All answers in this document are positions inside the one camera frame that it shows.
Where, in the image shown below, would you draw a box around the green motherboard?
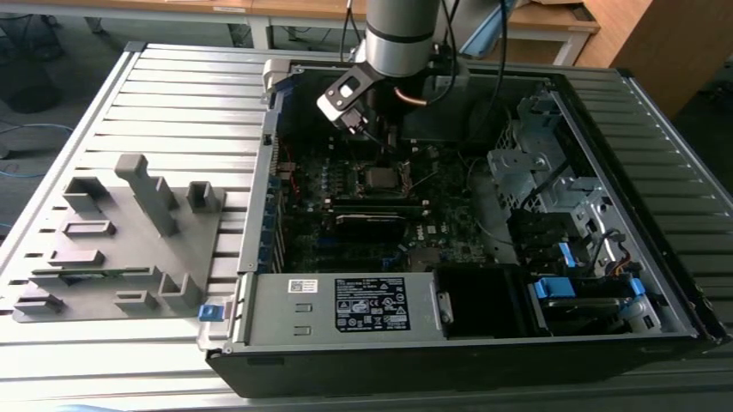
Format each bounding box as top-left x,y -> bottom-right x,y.
272,128 -> 519,276

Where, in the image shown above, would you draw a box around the blue floor cable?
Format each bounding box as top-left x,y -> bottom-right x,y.
0,122 -> 76,179

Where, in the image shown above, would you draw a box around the black drive cable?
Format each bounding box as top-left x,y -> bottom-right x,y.
514,156 -> 574,215

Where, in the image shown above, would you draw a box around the dark chipset heatsink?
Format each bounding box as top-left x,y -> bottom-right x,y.
407,247 -> 443,266

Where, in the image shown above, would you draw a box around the grey case handle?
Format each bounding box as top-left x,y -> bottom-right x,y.
260,58 -> 305,94

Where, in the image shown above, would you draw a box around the wooden cabinet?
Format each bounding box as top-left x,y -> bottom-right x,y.
575,0 -> 733,124

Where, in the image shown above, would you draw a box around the thin red wire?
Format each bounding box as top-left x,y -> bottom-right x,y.
277,139 -> 303,195

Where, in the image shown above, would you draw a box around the wide blue carrier handle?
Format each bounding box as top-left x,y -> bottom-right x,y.
530,276 -> 577,300

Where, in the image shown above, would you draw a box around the silver white wrist camera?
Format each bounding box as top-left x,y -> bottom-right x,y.
316,64 -> 380,137

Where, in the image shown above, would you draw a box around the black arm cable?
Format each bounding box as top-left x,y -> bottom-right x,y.
426,0 -> 460,106
488,0 -> 511,98

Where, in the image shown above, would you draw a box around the black hard disk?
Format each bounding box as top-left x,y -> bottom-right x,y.
539,297 -> 625,336

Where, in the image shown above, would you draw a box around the silver CPU green board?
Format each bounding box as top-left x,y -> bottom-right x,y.
366,167 -> 402,190

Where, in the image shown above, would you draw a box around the grey power supply unit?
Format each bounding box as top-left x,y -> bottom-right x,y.
244,270 -> 455,345

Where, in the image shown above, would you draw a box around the green RAM stick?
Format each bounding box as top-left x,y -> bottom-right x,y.
32,266 -> 155,285

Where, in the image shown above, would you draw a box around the round black bin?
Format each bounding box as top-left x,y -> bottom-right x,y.
4,83 -> 62,115

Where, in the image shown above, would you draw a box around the black RAM slot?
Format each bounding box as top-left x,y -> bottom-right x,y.
330,204 -> 430,217
330,196 -> 430,208

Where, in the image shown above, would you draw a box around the wooden desk white frame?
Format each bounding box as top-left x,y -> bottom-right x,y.
0,0 -> 256,48
251,0 -> 602,65

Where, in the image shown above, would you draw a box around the black PC case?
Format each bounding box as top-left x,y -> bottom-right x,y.
196,58 -> 733,400

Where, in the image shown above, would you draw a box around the black plastic fan housing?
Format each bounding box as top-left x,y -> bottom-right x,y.
432,266 -> 531,341

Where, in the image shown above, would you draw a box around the black graphics card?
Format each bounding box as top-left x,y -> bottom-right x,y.
334,213 -> 408,246

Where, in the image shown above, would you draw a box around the grey parts rack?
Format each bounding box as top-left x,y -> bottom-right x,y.
9,153 -> 229,324

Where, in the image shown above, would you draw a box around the silver metal drive cage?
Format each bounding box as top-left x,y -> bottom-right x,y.
484,94 -> 574,205

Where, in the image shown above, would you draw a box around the coloured power wires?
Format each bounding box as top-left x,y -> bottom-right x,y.
606,256 -> 641,279

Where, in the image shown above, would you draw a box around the metal CPU socket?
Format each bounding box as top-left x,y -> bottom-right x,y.
355,161 -> 415,198

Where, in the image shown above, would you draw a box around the thick black cable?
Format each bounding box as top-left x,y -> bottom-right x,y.
466,90 -> 514,156

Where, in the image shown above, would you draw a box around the black wire basket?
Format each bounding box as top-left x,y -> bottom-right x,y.
0,12 -> 65,64

